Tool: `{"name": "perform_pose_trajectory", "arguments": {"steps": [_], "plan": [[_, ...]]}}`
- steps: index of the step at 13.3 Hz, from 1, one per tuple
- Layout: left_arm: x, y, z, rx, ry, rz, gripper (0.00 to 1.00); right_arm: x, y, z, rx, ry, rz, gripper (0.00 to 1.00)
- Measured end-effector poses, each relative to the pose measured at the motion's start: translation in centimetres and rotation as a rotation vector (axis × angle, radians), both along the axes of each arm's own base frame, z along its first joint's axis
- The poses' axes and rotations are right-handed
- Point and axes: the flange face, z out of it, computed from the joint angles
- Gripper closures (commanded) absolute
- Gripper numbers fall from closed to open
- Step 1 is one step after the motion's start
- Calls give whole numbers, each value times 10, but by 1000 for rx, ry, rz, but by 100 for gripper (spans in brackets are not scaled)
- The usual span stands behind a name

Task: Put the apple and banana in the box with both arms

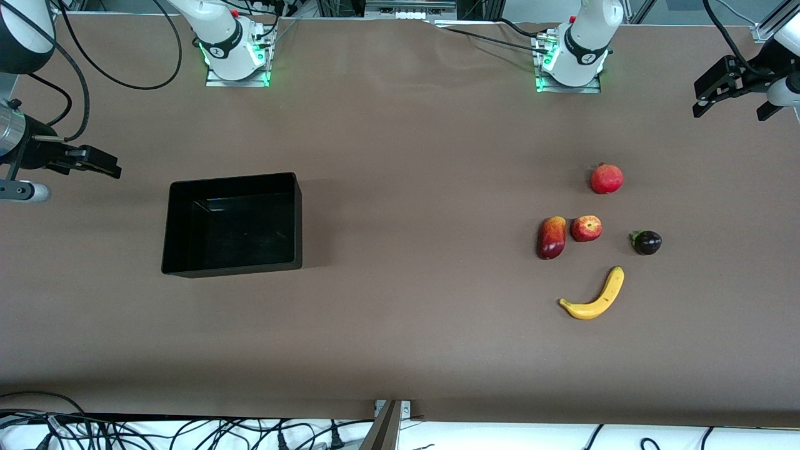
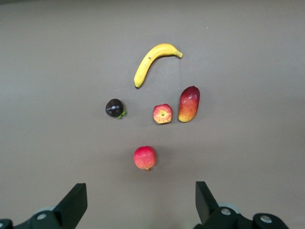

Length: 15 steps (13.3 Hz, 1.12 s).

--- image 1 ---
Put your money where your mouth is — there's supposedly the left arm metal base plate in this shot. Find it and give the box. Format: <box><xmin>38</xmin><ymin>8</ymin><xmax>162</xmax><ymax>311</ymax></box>
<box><xmin>533</xmin><ymin>32</ymin><xmax>603</xmax><ymax>95</ymax></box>

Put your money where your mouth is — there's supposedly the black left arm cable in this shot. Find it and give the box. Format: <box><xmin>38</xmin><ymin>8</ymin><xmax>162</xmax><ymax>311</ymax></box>
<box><xmin>701</xmin><ymin>0</ymin><xmax>760</xmax><ymax>69</ymax></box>

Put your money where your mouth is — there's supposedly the red pomegranate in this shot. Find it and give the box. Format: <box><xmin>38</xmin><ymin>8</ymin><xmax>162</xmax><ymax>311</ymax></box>
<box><xmin>591</xmin><ymin>162</ymin><xmax>624</xmax><ymax>195</ymax></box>

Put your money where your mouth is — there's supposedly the brown table cover sheet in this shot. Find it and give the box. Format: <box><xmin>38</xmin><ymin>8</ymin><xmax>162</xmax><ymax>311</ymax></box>
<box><xmin>0</xmin><ymin>12</ymin><xmax>800</xmax><ymax>421</ymax></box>

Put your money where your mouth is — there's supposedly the long black base cable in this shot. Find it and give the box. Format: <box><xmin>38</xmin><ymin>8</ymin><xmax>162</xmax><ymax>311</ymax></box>
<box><xmin>445</xmin><ymin>26</ymin><xmax>554</xmax><ymax>56</ymax></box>

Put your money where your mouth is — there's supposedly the black plastic box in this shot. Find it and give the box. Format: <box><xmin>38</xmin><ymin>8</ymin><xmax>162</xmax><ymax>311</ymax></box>
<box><xmin>161</xmin><ymin>172</ymin><xmax>304</xmax><ymax>279</ymax></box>

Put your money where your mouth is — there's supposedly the grey power strip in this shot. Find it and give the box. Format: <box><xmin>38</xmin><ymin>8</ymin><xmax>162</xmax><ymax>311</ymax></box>
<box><xmin>364</xmin><ymin>0</ymin><xmax>458</xmax><ymax>21</ymax></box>

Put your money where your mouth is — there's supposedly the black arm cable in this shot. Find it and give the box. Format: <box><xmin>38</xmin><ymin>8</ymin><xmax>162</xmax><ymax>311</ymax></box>
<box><xmin>701</xmin><ymin>0</ymin><xmax>760</xmax><ymax>69</ymax></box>
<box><xmin>25</xmin><ymin>0</ymin><xmax>184</xmax><ymax>146</ymax></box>

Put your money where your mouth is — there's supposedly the large looped black cable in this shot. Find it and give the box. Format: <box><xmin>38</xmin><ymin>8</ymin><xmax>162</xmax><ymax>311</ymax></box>
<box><xmin>0</xmin><ymin>391</ymin><xmax>89</xmax><ymax>429</ymax></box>

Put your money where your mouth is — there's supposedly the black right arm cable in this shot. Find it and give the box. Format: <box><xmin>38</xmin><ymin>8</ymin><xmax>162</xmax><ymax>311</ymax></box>
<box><xmin>25</xmin><ymin>0</ymin><xmax>184</xmax><ymax>146</ymax></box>

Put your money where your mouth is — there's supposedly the short black base cable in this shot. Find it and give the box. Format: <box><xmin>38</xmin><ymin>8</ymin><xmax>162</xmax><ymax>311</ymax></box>
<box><xmin>497</xmin><ymin>17</ymin><xmax>548</xmax><ymax>38</ymax></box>

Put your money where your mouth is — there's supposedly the silver angle bracket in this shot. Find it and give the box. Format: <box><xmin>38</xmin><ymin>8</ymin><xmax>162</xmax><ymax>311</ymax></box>
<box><xmin>373</xmin><ymin>399</ymin><xmax>413</xmax><ymax>418</ymax></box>

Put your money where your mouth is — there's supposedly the grey metal post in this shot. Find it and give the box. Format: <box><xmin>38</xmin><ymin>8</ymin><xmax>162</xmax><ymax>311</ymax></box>
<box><xmin>359</xmin><ymin>400</ymin><xmax>402</xmax><ymax>450</ymax></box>

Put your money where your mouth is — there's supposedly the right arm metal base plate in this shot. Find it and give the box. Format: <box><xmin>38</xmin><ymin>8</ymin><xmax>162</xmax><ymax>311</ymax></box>
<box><xmin>206</xmin><ymin>24</ymin><xmax>272</xmax><ymax>88</ymax></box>

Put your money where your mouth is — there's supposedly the red yellow mango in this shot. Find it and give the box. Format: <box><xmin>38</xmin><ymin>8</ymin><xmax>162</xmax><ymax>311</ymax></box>
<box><xmin>537</xmin><ymin>216</ymin><xmax>567</xmax><ymax>261</ymax></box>

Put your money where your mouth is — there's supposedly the red apple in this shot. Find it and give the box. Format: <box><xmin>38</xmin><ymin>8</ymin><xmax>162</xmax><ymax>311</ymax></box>
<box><xmin>570</xmin><ymin>215</ymin><xmax>603</xmax><ymax>243</ymax></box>

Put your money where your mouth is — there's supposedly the yellow banana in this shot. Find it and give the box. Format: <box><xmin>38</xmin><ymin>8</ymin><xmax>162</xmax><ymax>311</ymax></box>
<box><xmin>558</xmin><ymin>266</ymin><xmax>626</xmax><ymax>321</ymax></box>

